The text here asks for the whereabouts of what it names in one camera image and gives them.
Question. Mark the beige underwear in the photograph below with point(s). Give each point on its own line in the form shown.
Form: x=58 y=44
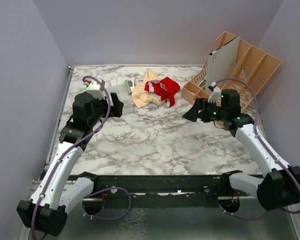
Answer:
x=140 y=96

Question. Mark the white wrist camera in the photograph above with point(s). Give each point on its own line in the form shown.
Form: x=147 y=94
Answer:
x=95 y=89
x=215 y=94

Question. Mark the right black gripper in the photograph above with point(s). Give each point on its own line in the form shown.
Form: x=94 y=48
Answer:
x=200 y=104

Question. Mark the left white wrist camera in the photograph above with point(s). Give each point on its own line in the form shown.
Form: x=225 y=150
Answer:
x=95 y=89

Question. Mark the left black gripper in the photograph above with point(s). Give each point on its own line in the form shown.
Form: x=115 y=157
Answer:
x=116 y=109

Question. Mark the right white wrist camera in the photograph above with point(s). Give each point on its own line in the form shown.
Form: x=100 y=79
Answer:
x=215 y=94

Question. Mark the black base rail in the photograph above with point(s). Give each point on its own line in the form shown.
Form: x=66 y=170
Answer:
x=147 y=191

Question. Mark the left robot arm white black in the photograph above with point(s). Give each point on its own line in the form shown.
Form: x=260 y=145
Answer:
x=65 y=160

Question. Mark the aluminium frame rail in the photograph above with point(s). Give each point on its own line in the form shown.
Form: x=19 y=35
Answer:
x=39 y=114

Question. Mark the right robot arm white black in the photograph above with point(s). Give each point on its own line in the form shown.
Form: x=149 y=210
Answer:
x=280 y=185

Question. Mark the clear plastic storage box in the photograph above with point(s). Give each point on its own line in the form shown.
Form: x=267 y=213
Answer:
x=123 y=96

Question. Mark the red boxer underwear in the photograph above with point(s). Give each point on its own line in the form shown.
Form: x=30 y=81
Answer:
x=164 y=90

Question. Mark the white folder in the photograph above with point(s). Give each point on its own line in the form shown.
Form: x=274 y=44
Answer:
x=222 y=59

